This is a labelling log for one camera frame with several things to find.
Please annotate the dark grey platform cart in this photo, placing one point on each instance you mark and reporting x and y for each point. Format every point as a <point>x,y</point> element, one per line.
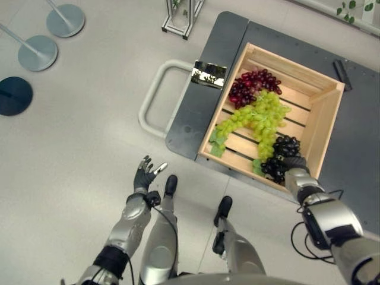
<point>350,148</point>

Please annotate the red grape bunch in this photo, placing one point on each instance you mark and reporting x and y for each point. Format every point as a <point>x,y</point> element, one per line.
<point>252,87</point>

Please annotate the right silver robot leg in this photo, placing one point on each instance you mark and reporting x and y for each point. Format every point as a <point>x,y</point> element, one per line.
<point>234,243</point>

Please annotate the black grape bunch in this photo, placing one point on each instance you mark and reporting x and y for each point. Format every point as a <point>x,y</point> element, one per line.
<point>282,157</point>

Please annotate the black rectangular device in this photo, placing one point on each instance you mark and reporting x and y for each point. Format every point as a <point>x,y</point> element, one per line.
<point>343,74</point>

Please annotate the wooden slatted crate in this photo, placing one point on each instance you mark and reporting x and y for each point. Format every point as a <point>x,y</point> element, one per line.
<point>322,127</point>

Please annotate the left silver robot leg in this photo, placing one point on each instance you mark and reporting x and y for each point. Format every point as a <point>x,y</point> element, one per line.
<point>161,237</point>

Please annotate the shiny reflective label plate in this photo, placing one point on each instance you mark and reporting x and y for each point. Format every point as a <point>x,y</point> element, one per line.
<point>208,74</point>

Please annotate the green grape bunch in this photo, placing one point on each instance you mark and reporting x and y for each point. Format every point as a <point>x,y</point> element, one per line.
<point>261,121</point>

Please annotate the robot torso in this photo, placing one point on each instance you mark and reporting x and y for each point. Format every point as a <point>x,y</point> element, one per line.
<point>225,279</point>

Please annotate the silver robot leg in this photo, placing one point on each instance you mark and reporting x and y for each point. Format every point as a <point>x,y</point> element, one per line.
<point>234,243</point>
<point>161,237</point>

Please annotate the white metal frame stand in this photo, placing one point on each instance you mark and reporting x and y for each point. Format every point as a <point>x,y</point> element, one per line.
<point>182,16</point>

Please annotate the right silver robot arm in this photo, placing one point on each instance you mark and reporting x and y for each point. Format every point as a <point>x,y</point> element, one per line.
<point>329,219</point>

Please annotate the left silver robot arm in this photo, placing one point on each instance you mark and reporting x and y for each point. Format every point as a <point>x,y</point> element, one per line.
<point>124,231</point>

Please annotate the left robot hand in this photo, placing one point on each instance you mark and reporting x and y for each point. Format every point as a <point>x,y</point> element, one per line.
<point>144,176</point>

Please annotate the grey round stanchion base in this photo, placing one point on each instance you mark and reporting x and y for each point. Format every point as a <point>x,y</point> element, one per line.
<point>66,20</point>
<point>38,53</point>

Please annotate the dark blue round stanchion base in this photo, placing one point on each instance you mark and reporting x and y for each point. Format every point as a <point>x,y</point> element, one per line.
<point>14,95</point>

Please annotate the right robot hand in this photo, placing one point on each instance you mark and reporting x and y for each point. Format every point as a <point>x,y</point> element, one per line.
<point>297,162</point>

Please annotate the green plant vine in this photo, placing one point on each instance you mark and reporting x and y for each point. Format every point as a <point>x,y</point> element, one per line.
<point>353,9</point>

